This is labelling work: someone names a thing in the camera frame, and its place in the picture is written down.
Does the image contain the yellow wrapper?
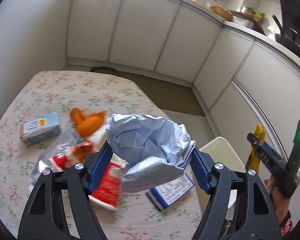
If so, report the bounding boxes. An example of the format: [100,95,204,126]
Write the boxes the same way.
[245,124,266,174]

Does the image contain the orange peel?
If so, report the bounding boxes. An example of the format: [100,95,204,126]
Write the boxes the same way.
[69,108,107,138]

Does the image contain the clear plastic bag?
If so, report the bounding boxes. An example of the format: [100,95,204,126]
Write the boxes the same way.
[28,127,83,192]

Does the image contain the red noodle cup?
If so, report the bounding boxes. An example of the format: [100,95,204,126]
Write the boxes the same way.
[50,141,124,210]

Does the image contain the white trash bin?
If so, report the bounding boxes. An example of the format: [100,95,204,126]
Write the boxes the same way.
[196,137,245,213]

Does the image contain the white kitchen cabinets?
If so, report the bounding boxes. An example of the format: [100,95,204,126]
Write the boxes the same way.
[66,0,300,162]

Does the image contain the right hand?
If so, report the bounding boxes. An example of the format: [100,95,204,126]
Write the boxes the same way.
[264,176,293,238]

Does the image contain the light blue carton box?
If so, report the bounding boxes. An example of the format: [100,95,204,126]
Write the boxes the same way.
[20,112,61,146]

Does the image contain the floral tablecloth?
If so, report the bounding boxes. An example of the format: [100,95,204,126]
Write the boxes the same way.
[0,71,201,239]

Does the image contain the black frying pan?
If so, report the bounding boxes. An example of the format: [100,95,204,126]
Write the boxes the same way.
[271,14,300,58]

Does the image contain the woven basket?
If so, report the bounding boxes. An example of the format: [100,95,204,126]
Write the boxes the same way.
[206,2,233,22]

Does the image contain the metal bowl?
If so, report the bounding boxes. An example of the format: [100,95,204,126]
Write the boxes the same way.
[230,6,265,35]

